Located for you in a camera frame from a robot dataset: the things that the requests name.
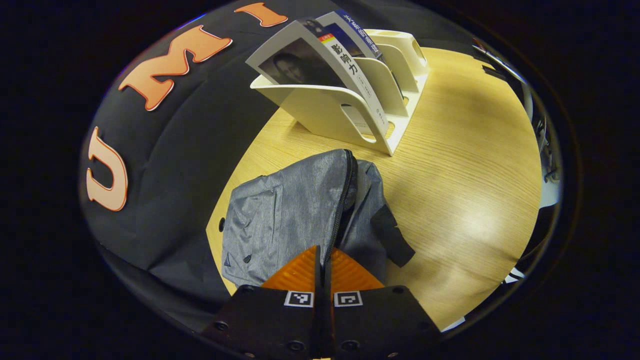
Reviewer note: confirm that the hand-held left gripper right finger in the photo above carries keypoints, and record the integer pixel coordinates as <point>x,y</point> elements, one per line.
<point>375,325</point>

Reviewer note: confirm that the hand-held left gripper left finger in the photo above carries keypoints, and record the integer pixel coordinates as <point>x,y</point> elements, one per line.
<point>280,325</point>

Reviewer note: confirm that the grey schoolbag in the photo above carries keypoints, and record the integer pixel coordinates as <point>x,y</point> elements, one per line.
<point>285,210</point>

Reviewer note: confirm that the cream plastic bookshelf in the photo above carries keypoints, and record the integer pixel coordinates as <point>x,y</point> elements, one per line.
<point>315,107</point>

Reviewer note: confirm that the white portrait cover book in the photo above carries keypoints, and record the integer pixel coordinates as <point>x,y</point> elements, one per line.
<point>300,62</point>

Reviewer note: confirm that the dark blue book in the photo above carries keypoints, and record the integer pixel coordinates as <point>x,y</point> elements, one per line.
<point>352,35</point>

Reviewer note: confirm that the black backdrop cloth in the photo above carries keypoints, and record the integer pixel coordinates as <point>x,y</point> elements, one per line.
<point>200,150</point>

